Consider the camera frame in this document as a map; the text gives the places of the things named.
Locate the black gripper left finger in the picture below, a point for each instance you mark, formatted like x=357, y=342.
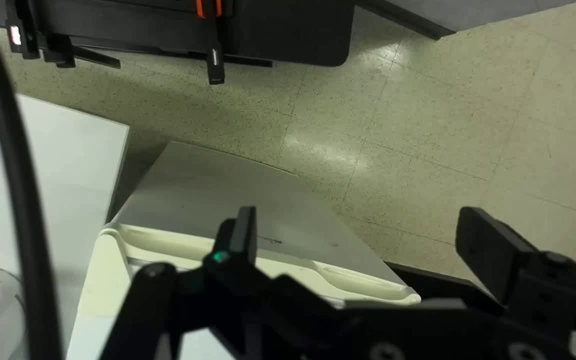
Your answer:
x=237, y=238

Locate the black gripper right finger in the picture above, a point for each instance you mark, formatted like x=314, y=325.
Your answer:
x=497, y=253

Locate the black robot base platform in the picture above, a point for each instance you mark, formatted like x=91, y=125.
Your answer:
x=289, y=31

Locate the white mini fridge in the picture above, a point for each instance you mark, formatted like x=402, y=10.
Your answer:
x=174, y=213

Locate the orange black clamp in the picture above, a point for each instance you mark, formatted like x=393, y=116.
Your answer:
x=211, y=12

